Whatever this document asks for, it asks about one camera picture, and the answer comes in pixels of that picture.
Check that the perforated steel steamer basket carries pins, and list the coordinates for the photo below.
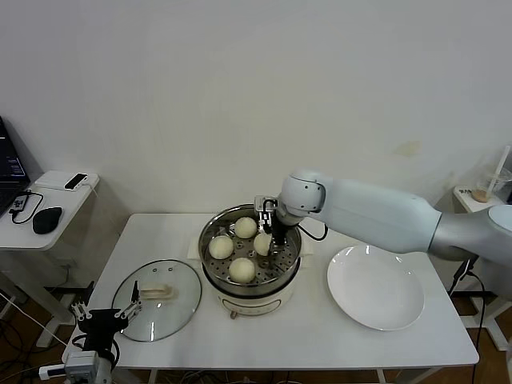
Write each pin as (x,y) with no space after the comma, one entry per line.
(282,267)

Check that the white side table with cup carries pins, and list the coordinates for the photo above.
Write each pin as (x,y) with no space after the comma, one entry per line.
(468,200)

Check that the round glass lid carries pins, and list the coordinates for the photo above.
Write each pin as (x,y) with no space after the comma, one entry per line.
(180,296)

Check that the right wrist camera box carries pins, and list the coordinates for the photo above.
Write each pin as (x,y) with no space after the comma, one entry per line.
(266,202)

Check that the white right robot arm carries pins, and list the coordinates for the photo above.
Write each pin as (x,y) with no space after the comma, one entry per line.
(380,212)

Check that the flat white box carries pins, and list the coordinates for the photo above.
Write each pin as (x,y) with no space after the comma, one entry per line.
(50,181)

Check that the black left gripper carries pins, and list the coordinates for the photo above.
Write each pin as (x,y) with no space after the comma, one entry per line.
(102,326)

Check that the white steamed baozi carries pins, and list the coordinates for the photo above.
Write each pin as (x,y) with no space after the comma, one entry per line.
(242,270)
(245,227)
(262,245)
(221,246)

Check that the cream electric cooker pot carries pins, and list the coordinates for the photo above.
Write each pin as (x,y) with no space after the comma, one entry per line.
(252,306)

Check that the black computer mouse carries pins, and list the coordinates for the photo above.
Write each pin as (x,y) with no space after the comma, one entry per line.
(47,221)

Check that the white work table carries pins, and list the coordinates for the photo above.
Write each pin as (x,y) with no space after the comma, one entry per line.
(280,344)

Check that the white side table with laptop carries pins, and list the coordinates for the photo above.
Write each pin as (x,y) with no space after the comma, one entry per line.
(24,240)

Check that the small black white device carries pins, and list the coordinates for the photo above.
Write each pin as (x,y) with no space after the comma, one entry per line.
(76,182)

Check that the white drinking straw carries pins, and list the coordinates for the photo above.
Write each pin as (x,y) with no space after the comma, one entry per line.
(502,160)

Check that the clear plastic drink cup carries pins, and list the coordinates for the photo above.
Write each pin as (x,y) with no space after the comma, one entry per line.
(482,194)

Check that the black laptop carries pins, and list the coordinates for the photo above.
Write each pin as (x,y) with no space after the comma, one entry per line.
(8,168)

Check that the large white plate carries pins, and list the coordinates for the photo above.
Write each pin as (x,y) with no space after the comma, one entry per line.
(376,288)

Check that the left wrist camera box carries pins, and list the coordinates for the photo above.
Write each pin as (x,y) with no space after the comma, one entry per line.
(80,366)

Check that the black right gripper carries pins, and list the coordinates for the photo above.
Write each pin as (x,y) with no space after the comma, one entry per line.
(278,226)

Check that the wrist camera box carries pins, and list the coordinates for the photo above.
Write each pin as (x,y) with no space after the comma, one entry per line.
(266,202)
(80,366)

